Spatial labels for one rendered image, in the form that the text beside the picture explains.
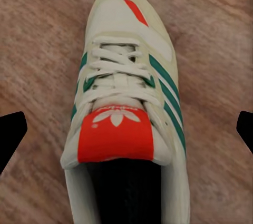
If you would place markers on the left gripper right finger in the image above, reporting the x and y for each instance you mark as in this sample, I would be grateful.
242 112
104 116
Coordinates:
245 128

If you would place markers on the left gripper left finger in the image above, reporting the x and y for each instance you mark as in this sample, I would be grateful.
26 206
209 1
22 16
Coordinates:
12 129

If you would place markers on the gym shoe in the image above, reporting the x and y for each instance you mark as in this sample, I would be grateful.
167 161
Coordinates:
125 154

